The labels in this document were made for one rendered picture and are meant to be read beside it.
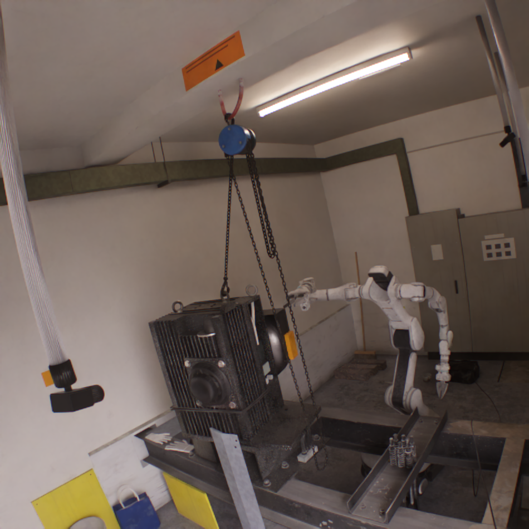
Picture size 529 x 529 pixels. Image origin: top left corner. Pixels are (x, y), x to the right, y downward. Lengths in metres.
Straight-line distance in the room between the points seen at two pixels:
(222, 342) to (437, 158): 3.40
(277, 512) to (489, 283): 3.17
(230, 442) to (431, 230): 3.26
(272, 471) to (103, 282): 1.74
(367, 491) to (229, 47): 2.16
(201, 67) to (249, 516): 2.32
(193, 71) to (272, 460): 2.07
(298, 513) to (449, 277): 3.10
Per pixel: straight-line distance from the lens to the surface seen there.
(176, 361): 2.19
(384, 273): 2.41
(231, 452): 2.02
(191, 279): 3.38
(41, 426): 2.79
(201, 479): 2.81
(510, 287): 4.40
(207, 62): 1.94
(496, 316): 4.51
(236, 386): 2.01
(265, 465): 2.22
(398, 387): 2.77
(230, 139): 1.91
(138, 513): 3.11
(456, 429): 2.41
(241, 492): 2.18
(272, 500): 2.33
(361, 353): 5.21
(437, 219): 4.40
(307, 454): 2.29
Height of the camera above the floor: 1.99
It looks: 8 degrees down
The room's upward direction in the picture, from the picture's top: 12 degrees counter-clockwise
